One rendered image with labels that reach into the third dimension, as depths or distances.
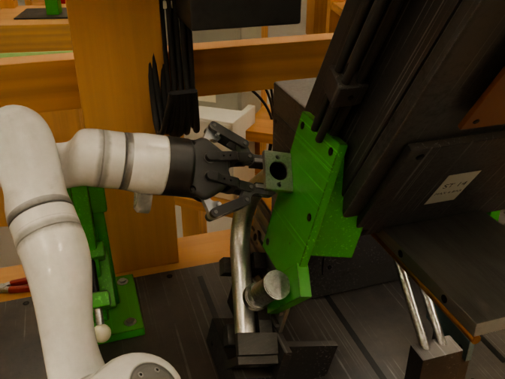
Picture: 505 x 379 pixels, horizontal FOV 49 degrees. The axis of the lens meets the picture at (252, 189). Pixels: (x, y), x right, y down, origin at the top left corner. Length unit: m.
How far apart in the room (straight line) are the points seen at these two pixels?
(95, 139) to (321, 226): 0.29
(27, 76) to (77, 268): 0.50
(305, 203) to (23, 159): 0.33
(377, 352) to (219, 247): 0.41
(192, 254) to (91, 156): 0.53
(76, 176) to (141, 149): 0.08
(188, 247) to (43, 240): 0.60
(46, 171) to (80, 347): 0.19
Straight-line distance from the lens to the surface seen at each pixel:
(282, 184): 0.73
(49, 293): 0.60
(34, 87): 1.04
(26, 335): 0.99
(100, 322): 0.89
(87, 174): 0.67
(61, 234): 0.60
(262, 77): 1.10
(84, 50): 0.93
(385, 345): 0.93
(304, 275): 0.71
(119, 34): 0.93
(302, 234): 0.71
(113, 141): 0.67
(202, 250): 1.15
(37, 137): 0.65
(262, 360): 0.79
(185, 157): 0.68
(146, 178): 0.67
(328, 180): 0.66
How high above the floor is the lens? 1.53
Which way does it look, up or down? 28 degrees down
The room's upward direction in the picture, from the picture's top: straight up
